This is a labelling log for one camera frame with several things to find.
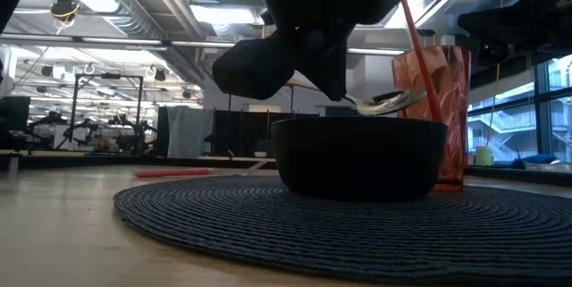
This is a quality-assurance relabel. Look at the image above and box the black bowl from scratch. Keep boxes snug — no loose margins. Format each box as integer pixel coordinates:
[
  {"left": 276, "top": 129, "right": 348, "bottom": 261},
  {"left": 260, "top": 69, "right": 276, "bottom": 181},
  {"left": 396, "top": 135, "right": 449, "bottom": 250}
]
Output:
[{"left": 271, "top": 115, "right": 450, "bottom": 203}]

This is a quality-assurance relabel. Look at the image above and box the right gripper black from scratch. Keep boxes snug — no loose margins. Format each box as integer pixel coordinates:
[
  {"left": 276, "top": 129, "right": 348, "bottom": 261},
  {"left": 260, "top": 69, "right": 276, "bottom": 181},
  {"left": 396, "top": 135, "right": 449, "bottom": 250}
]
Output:
[{"left": 458, "top": 0, "right": 572, "bottom": 55}]

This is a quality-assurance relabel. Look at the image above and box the orange-handled metal spoon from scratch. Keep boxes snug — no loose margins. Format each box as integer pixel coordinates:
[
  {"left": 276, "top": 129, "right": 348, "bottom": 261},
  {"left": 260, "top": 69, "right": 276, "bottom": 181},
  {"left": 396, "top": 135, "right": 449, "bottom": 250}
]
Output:
[{"left": 343, "top": 89, "right": 428, "bottom": 117}]

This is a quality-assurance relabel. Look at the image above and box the yellow green container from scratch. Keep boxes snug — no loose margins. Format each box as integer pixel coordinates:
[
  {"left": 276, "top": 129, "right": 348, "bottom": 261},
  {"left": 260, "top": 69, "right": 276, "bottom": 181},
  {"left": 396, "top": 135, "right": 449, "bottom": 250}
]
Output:
[{"left": 475, "top": 146, "right": 494, "bottom": 167}]

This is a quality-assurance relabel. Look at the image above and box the black yellow ceiling cable coil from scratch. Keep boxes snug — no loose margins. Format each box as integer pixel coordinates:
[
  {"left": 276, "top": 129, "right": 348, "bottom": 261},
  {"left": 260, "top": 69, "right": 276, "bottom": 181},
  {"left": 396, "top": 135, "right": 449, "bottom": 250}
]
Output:
[{"left": 48, "top": 0, "right": 82, "bottom": 34}]

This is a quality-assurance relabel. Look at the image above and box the silver ceiling ventilation duct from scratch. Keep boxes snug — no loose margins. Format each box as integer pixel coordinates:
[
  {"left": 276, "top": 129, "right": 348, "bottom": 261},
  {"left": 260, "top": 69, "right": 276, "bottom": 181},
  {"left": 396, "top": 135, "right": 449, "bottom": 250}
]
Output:
[{"left": 42, "top": 0, "right": 211, "bottom": 83}]

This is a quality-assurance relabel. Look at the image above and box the black metal stand frame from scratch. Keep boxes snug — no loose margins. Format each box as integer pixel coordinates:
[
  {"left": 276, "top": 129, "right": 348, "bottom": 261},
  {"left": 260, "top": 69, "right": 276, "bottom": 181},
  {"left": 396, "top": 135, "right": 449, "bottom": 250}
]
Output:
[{"left": 69, "top": 73, "right": 145, "bottom": 150}]

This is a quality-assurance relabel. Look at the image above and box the black partition wall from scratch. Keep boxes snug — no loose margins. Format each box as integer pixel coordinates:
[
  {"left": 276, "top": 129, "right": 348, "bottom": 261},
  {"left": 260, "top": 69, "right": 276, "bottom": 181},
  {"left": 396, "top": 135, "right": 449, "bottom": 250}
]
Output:
[{"left": 214, "top": 110, "right": 319, "bottom": 158}]

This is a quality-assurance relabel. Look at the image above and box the red-handled metal fork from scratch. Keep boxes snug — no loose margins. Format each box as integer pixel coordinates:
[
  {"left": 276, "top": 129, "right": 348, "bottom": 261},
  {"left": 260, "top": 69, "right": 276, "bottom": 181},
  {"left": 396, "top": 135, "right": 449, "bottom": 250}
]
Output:
[{"left": 135, "top": 159, "right": 274, "bottom": 180}]

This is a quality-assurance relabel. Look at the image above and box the dark round woven placemat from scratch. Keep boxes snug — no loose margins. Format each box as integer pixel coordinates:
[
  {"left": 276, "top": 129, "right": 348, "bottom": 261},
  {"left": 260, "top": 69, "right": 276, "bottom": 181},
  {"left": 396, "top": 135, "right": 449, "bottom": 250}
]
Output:
[{"left": 113, "top": 174, "right": 572, "bottom": 286}]

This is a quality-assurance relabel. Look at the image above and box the grey cloth partition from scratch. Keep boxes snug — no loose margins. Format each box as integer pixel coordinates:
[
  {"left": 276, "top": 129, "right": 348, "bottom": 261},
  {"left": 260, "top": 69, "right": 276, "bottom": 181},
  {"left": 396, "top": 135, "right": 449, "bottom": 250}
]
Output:
[{"left": 165, "top": 106, "right": 215, "bottom": 159}]

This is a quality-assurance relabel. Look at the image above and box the orange translucent plastic cup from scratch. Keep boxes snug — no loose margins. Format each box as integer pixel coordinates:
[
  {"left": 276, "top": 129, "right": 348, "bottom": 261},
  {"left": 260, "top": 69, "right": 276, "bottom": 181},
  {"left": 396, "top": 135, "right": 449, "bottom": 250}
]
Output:
[{"left": 391, "top": 45, "right": 472, "bottom": 192}]

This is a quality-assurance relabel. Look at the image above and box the red drinking straw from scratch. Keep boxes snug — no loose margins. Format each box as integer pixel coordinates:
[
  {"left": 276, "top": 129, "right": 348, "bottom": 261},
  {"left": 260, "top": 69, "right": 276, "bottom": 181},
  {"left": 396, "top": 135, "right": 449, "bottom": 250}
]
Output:
[{"left": 399, "top": 0, "right": 443, "bottom": 123}]

